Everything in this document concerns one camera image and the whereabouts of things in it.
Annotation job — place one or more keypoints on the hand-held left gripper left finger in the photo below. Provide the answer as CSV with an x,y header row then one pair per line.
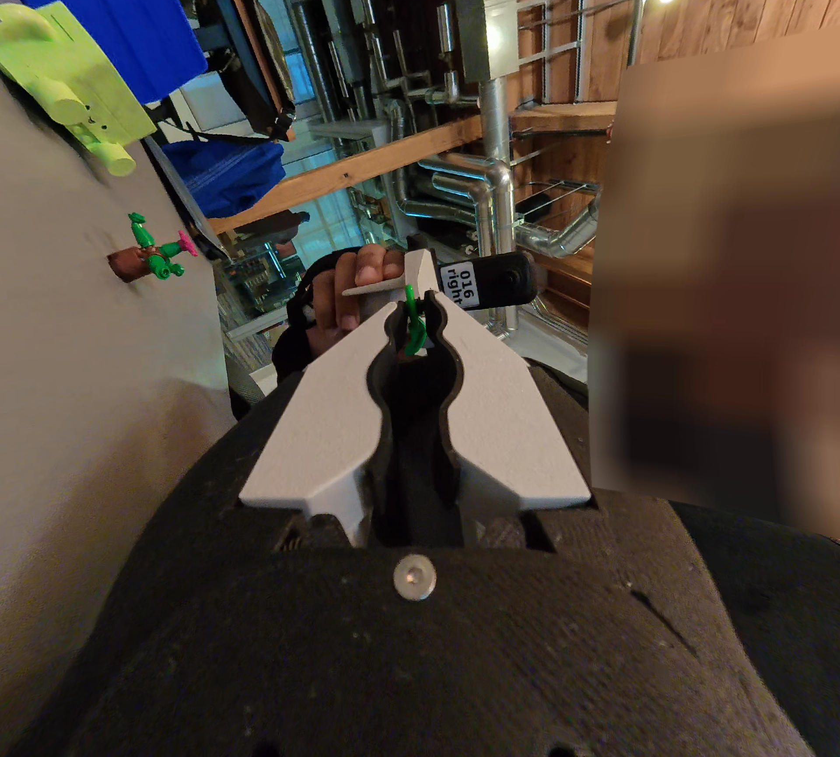
x,y
315,442

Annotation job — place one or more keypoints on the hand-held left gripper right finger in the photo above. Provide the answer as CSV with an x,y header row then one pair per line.
x,y
518,435

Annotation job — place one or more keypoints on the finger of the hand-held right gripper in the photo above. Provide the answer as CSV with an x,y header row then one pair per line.
x,y
418,268

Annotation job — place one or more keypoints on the green wheel stem piece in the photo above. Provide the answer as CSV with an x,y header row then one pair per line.
x,y
412,310

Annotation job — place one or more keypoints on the person's right forearm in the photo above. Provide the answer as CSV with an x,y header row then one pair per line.
x,y
292,356

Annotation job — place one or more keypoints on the person's right hand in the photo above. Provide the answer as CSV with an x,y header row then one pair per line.
x,y
341,310

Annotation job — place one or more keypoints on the silver ventilation ducts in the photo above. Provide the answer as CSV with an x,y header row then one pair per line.
x,y
499,192

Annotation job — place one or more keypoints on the small brick flower plant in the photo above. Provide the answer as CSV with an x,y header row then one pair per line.
x,y
154,251

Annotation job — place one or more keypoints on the black framed wooden desk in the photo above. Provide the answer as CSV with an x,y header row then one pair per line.
x,y
249,48

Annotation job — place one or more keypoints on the person's black jacket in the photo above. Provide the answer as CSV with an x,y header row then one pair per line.
x,y
774,606

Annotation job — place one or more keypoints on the lime green toy pot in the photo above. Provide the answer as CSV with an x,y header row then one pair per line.
x,y
65,81

